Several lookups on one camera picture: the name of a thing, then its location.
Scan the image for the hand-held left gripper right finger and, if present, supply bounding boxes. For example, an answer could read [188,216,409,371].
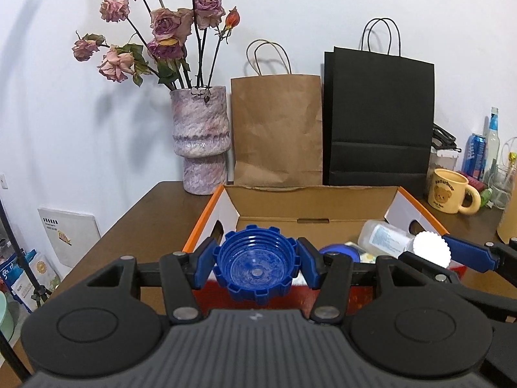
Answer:
[297,236,449,326]

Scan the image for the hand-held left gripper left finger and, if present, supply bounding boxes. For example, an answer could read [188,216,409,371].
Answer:
[73,238,221,326]

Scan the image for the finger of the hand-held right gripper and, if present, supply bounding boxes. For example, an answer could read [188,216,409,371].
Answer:
[398,251,517,324]
[442,234,517,273]

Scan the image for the white ribbed cap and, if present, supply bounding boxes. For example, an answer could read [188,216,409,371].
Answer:
[412,230,452,268]

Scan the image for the blue round lid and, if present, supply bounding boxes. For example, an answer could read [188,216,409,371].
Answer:
[319,243,362,265]

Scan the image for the blue toothed cap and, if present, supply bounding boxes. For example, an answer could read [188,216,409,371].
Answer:
[213,225,301,302]

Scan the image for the translucent plastic bottle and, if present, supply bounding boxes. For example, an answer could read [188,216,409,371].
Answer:
[357,219,418,258]

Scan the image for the red cardboard box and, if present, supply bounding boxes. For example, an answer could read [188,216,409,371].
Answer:
[182,184,465,317]

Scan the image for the yellow bear mug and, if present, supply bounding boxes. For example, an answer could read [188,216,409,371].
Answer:
[427,168,482,215]

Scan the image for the clear drinking glass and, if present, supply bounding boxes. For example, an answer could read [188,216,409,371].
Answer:
[491,137,517,211]

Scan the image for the white storage box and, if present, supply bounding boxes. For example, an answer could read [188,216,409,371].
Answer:
[428,147,460,189]

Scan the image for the blue drink can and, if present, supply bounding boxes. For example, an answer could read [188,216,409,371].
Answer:
[460,133,487,180]

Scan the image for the clear glass bottle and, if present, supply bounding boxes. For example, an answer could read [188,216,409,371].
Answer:
[482,107,501,189]

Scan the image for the black plastic clips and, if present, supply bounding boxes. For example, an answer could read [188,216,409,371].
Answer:
[432,123,461,154]

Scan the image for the pink marbled vase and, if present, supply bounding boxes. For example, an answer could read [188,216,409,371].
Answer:
[170,86,232,195]

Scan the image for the brown paper bag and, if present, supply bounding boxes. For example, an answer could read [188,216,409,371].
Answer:
[230,39,324,189]

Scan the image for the black paper bag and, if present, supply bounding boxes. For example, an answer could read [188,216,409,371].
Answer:
[322,18,436,200]

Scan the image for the blue white packet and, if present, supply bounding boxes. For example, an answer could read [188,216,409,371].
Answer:
[0,246,62,314]

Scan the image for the pale green container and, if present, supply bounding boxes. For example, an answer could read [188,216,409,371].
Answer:
[0,291,15,348]

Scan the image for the dried pink roses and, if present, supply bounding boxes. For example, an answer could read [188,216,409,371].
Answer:
[72,0,242,92]

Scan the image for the white package against wall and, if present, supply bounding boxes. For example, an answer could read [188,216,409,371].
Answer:
[37,207,101,268]

